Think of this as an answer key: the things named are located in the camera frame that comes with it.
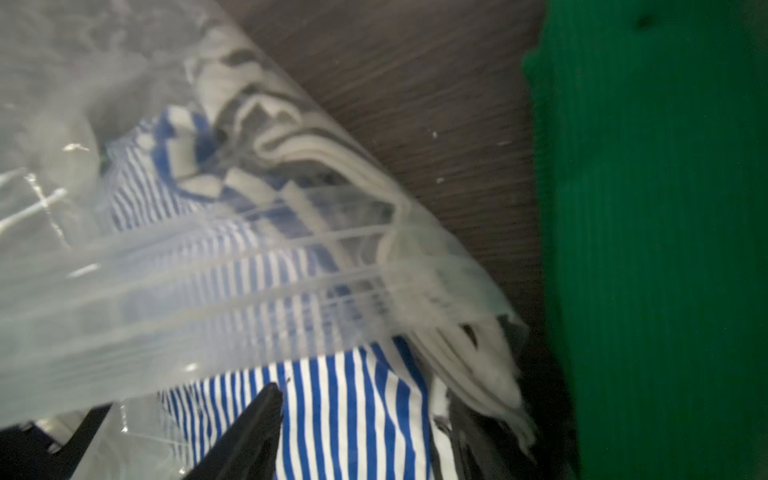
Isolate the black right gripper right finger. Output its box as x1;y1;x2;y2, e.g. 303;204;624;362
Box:
448;395;540;480

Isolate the black white striped garment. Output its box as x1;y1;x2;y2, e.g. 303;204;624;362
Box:
171;25;536;452

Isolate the blue white striped garment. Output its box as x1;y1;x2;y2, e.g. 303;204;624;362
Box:
107;124;436;479

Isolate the solid green garment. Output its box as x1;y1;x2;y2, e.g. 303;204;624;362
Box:
523;1;767;479

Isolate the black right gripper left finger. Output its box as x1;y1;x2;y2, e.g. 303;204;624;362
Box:
183;382;283;480

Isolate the clear plastic vacuum bag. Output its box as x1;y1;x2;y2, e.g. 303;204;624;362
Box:
1;1;514;479

